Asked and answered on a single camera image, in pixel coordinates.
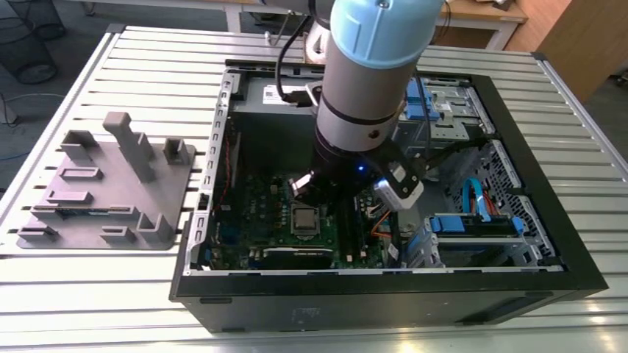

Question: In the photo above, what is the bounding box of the silver drive bay cage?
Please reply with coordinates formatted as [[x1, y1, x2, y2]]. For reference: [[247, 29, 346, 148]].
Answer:
[[400, 77, 496, 163]]

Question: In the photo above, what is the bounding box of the hard disk in blue carrier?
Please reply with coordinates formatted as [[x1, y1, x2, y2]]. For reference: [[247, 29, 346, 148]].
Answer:
[[428, 215, 523, 237]]

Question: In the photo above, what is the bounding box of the wooden cabinet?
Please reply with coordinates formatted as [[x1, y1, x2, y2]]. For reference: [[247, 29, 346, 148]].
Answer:
[[504, 0, 628, 106]]

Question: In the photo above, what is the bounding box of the black cable bundle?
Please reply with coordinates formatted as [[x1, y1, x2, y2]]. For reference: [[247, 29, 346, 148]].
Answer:
[[424, 138, 495, 174]]

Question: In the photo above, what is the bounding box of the white power supply label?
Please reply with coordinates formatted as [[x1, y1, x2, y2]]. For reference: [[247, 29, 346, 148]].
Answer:
[[262, 85, 296, 104]]

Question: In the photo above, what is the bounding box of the thin red wire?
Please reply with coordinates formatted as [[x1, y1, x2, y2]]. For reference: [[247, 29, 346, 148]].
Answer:
[[218, 134, 232, 207]]

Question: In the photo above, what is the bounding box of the black mesh bin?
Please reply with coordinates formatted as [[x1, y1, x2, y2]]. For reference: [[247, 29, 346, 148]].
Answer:
[[0, 10, 59, 85], [27, 0, 68, 40]]

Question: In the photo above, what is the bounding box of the blue RAM stick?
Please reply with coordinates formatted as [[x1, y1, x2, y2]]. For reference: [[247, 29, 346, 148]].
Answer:
[[32, 207, 132, 218]]

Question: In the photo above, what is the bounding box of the blue board connector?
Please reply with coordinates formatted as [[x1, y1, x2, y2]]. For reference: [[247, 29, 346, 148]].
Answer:
[[219, 224, 242, 244]]

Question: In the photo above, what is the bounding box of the grey parts rack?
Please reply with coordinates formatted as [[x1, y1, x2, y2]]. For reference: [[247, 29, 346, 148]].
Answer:
[[15, 111, 199, 252]]

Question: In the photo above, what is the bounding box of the black RAM slot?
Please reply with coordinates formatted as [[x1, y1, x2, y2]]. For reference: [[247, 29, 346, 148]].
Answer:
[[342, 216, 355, 260], [335, 216, 348, 261], [348, 205, 362, 258]]

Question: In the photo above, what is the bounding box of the metal socket cover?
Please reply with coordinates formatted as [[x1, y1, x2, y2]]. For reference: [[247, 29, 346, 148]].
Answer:
[[290, 204, 323, 235]]

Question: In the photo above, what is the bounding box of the black graphics card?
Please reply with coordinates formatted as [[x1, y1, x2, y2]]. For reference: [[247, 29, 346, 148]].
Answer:
[[262, 245, 334, 270]]

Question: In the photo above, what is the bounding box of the black PC case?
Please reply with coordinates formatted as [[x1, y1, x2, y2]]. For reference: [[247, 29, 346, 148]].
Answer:
[[168, 57, 611, 335]]

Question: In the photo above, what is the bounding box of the orange wire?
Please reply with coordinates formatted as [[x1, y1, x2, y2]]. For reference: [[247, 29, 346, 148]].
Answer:
[[370, 215, 402, 242]]

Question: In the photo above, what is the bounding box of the blue wire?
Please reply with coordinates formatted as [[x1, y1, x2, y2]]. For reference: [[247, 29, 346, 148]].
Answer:
[[460, 176, 494, 224]]

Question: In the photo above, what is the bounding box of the silver disk bay cage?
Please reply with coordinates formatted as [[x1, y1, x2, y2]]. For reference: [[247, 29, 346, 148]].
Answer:
[[420, 212, 562, 270]]

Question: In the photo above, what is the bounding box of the green motherboard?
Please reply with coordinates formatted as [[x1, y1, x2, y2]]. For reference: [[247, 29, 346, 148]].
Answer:
[[210, 172, 388, 271]]

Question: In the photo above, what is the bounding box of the grey power supply unit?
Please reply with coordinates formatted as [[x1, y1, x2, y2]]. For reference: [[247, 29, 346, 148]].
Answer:
[[228, 77, 326, 168]]

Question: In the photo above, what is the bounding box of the blue plastic bay rail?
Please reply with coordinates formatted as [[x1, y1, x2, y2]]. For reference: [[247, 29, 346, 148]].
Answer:
[[400, 234, 424, 268]]

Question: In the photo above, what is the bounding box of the wooden desk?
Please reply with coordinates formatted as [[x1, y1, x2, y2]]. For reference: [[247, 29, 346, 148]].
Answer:
[[439, 0, 530, 51]]

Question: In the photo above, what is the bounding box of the blue drive bay latch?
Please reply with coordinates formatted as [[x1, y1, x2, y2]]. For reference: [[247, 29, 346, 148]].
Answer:
[[406, 79, 439, 121]]

